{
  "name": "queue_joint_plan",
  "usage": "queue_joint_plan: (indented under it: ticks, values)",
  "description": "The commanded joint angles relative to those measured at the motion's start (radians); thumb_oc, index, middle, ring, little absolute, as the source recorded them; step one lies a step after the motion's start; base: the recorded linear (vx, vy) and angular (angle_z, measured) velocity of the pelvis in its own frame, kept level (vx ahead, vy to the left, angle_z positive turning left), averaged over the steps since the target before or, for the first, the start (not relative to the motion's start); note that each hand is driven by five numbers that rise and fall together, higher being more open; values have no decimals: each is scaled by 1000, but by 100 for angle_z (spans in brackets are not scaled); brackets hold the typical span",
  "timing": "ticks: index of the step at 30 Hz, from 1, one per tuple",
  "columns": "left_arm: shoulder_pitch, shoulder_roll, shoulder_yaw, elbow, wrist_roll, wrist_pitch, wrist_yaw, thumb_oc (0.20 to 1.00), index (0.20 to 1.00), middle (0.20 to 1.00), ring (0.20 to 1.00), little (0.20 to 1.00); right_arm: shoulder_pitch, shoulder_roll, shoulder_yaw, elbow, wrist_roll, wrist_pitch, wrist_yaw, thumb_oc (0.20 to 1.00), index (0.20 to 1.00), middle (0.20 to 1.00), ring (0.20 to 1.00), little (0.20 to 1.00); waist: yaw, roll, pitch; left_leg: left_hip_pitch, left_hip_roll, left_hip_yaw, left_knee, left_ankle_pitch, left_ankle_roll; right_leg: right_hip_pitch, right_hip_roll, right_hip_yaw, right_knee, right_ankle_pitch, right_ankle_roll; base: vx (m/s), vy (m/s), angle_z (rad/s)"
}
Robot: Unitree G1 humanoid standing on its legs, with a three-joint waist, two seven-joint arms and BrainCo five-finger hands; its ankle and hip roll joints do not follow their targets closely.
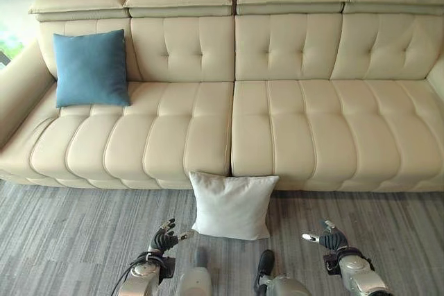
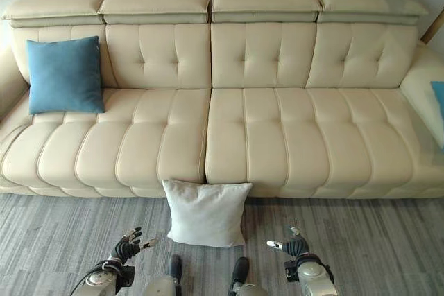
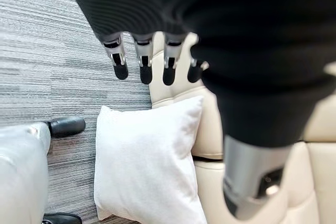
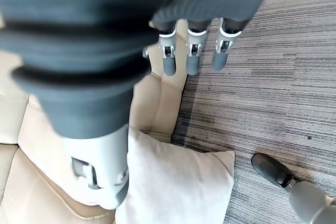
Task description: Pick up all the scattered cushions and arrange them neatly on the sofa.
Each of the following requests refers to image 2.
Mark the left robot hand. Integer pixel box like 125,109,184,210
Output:
114,227,159,260

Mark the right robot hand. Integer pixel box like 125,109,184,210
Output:
266,225,311,257

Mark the cream leather sofa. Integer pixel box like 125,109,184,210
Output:
0,0,444,200

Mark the white square cushion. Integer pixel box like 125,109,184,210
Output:
162,178,253,249

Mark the blue square cushion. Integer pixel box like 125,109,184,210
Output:
430,80,444,116
26,35,105,115

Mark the wooden side table edge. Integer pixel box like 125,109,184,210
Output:
419,0,444,43

